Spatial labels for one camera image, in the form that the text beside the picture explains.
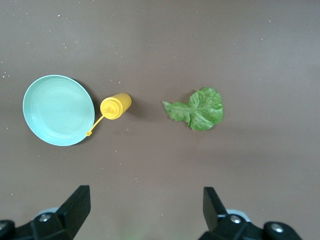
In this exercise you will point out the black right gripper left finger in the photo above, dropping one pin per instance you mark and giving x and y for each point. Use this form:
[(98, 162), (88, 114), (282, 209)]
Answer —
[(75, 212)]

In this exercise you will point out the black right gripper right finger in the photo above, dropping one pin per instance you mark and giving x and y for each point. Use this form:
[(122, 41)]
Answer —
[(215, 212)]

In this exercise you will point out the green lettuce leaf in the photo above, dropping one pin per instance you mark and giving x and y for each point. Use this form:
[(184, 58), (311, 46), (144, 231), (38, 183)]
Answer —
[(200, 112)]

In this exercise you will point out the yellow mustard squeeze bottle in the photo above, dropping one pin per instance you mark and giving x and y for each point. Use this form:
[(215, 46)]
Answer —
[(120, 105)]

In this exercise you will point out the mint green plate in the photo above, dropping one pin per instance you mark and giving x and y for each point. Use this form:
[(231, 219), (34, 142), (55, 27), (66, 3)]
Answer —
[(57, 110)]

